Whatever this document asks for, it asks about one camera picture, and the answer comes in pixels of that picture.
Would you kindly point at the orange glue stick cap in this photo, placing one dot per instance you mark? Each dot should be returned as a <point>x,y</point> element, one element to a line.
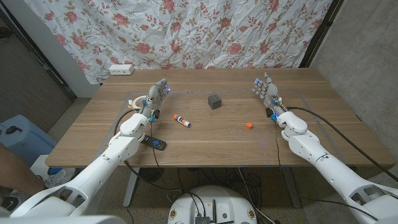
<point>249,126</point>

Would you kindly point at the person's bare leg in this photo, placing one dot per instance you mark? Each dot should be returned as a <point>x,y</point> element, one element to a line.
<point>15,171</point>

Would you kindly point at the black TV remote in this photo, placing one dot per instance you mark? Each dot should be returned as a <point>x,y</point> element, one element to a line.
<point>155,143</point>

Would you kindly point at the black floor fan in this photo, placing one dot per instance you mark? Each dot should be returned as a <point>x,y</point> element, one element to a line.
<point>150,175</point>

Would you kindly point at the white table leg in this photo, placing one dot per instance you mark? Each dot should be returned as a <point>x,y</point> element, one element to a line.
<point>130,189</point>

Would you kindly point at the blue plastic bin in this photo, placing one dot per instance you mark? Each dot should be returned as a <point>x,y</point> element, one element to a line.
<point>25,140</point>

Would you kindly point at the orange and white glue stick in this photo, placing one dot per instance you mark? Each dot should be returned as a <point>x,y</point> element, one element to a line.
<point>182,120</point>

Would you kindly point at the dark grey block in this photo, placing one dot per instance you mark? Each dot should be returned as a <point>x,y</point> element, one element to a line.
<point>214,102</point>

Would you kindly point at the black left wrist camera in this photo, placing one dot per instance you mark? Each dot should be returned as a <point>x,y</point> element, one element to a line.
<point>155,114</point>

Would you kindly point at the grey sneaker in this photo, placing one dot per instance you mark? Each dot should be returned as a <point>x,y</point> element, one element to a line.
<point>60,178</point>
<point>11,202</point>

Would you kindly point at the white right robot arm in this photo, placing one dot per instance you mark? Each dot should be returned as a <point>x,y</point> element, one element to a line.
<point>311,146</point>

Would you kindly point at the white power strip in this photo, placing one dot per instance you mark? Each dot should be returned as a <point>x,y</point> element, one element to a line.
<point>121,69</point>

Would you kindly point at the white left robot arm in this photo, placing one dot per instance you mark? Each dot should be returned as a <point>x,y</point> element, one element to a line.
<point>121,149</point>

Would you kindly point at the floral backdrop sheet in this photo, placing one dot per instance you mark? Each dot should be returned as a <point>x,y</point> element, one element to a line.
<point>186,31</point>

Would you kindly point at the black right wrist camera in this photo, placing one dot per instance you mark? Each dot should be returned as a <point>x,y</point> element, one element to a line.
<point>270,113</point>

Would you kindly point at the grey table leg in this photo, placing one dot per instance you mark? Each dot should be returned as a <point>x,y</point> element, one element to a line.
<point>292,189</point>

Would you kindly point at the black backdrop stand pole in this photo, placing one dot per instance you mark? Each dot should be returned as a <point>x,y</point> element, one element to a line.
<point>320,34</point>

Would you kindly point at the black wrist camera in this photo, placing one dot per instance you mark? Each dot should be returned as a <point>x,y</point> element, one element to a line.
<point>155,114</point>
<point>270,113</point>

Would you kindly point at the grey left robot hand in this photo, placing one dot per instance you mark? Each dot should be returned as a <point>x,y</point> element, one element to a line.
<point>154,98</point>

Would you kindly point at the white robot torso base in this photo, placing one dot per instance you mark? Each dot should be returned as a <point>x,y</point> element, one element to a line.
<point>224,199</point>

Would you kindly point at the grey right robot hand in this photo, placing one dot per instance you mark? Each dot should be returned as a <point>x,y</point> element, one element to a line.
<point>270,93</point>

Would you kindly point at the beige masking tape roll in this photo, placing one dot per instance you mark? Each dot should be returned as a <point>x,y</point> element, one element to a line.
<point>136,100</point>

